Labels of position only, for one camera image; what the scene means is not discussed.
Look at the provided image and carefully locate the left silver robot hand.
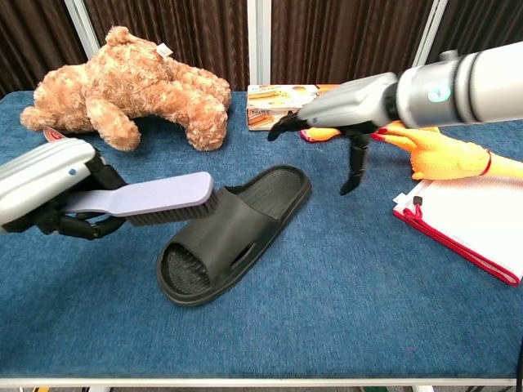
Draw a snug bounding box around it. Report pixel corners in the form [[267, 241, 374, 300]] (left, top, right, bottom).
[[0, 137, 127, 241]]

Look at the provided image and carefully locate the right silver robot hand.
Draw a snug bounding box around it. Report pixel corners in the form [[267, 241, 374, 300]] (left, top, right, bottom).
[[267, 72, 400, 196]]

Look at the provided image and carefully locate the lavender cleaning brush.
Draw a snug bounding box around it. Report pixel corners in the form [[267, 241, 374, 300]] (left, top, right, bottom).
[[60, 171, 220, 228]]

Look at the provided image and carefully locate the black rubber slipper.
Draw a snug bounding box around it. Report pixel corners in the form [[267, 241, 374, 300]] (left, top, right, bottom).
[[155, 164, 313, 308]]

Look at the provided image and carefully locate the yellow rubber chicken toy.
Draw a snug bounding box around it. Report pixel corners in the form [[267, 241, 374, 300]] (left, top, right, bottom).
[[299, 120, 441, 143], [370, 127, 523, 181]]

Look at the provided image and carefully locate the orange snack box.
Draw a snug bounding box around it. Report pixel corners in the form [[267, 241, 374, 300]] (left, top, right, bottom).
[[246, 83, 342, 132]]

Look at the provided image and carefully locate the brown plush teddy bear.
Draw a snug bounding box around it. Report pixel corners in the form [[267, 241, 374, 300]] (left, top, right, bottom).
[[19, 25, 233, 153]]

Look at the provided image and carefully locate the white mesh pouch red trim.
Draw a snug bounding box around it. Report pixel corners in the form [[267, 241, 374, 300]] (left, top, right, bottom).
[[391, 177, 523, 287]]

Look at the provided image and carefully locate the brown pleated curtain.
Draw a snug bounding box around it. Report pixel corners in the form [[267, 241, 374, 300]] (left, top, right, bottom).
[[0, 0, 523, 99]]

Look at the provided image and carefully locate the blue table cloth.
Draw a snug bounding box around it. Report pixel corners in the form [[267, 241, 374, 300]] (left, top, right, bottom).
[[0, 90, 523, 379]]

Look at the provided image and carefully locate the white frame post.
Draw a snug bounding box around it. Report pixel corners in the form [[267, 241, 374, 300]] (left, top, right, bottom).
[[412, 0, 449, 69], [246, 0, 272, 87], [64, 0, 101, 60]]

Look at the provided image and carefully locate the white table frame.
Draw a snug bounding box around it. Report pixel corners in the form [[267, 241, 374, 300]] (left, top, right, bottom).
[[0, 376, 523, 392]]

